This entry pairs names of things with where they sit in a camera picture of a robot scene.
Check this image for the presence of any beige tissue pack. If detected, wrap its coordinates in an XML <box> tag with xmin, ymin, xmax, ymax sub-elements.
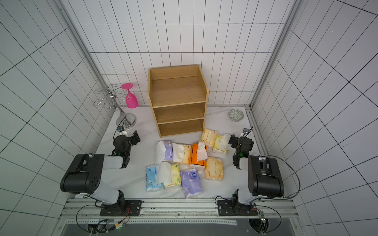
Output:
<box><xmin>200</xmin><ymin>128</ymin><xmax>218</xmax><ymax>148</ymax></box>
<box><xmin>172</xmin><ymin>143</ymin><xmax>192</xmax><ymax>164</ymax></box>

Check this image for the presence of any white purple tissue pack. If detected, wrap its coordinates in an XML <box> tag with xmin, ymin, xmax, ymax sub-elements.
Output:
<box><xmin>156</xmin><ymin>140</ymin><xmax>173</xmax><ymax>164</ymax></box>

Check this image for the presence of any pale orange tissue pack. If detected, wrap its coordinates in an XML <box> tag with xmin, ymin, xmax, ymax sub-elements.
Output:
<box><xmin>205</xmin><ymin>157</ymin><xmax>223</xmax><ymax>181</ymax></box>

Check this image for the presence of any blue tissue pack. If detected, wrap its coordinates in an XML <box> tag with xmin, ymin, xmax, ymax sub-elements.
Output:
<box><xmin>146</xmin><ymin>165</ymin><xmax>164</xmax><ymax>192</ymax></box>

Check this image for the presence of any yellow floral tissue pack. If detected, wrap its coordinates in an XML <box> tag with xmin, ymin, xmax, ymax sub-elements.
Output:
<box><xmin>156</xmin><ymin>162</ymin><xmax>182</xmax><ymax>189</ymax></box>

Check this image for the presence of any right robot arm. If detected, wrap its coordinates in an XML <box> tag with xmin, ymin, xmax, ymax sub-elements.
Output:
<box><xmin>228</xmin><ymin>135</ymin><xmax>284</xmax><ymax>215</ymax></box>

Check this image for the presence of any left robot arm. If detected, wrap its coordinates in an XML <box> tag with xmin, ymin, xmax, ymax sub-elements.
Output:
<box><xmin>60</xmin><ymin>131</ymin><xmax>142</xmax><ymax>216</ymax></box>

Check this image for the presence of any wooden three-tier shelf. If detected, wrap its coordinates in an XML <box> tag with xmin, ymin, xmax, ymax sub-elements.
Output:
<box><xmin>147</xmin><ymin>65</ymin><xmax>209</xmax><ymax>138</ymax></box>

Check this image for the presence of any green patterned small dish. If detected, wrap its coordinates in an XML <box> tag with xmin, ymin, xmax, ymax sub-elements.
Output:
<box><xmin>228</xmin><ymin>108</ymin><xmax>245</xmax><ymax>122</ymax></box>

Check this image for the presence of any pink wine glass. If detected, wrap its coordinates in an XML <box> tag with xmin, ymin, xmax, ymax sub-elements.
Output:
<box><xmin>121</xmin><ymin>83</ymin><xmax>139</xmax><ymax>109</ymax></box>

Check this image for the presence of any silver glass holder stand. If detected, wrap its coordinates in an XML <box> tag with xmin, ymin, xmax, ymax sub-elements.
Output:
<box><xmin>93</xmin><ymin>84</ymin><xmax>136</xmax><ymax>131</ymax></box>

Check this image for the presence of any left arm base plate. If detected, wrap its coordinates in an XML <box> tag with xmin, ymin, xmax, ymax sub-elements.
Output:
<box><xmin>99</xmin><ymin>200</ymin><xmax>142</xmax><ymax>217</ymax></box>

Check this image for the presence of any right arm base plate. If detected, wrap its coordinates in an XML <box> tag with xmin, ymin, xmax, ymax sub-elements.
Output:
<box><xmin>216</xmin><ymin>200</ymin><xmax>259</xmax><ymax>216</ymax></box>

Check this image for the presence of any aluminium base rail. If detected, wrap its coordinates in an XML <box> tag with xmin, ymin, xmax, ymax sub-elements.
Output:
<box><xmin>58</xmin><ymin>197</ymin><xmax>299</xmax><ymax>229</ymax></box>

